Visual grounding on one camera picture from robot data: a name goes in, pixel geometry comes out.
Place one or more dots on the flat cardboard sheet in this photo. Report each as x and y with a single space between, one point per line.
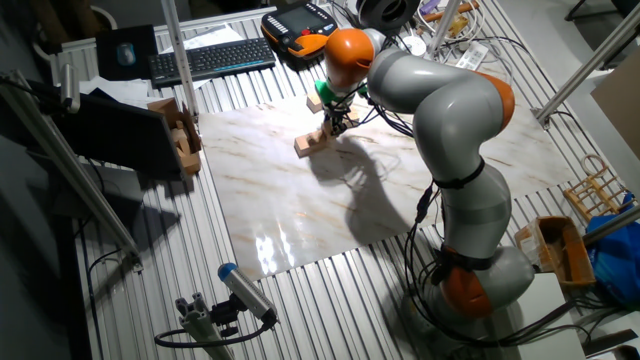
620 110

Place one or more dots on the black mouse pad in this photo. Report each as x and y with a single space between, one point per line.
147 55

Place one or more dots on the black camera clamp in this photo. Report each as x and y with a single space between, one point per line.
225 315

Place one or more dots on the aluminium profile post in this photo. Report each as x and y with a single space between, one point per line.
585 67

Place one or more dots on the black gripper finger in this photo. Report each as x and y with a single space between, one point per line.
333 129
344 128

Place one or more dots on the white power strip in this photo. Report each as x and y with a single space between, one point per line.
472 56

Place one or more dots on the white round socket hub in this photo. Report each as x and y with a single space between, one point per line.
415 46

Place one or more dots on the wooden stick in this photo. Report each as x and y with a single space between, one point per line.
450 11

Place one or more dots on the small wooden rack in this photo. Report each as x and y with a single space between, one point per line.
580 200

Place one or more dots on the long diagonal aluminium strut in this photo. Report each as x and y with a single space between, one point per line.
75 171

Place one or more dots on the silver camera with blue end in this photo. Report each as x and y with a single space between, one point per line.
247 292

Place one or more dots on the orange black teach pendant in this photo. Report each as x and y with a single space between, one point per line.
300 25

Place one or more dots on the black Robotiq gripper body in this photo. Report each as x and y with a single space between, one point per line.
340 114

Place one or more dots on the low aluminium strut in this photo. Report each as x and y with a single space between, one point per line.
615 222

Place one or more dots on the upright aluminium strut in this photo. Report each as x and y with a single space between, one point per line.
180 60

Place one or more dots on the white marble pattern sheet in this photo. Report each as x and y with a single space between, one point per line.
280 210

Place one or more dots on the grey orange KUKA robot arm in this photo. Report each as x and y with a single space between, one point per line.
450 115

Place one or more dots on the dark computer mouse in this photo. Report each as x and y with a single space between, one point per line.
126 53

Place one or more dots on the black computer keyboard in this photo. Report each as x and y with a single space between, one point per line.
210 60

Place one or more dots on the short aluminium profile stand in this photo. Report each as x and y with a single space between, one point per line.
200 325

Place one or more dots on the open cardboard box with wood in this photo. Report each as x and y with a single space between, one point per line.
165 107

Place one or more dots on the black flat monitor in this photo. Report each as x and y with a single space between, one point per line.
115 135

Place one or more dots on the white box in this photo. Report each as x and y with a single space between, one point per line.
545 320

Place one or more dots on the silver camera on strut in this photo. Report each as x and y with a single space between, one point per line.
70 87

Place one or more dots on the black round fan housing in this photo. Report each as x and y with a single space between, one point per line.
390 12

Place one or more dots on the blue fabric bag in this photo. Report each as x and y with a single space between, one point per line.
615 260

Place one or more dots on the brown cardboard box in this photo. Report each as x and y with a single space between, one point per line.
575 260

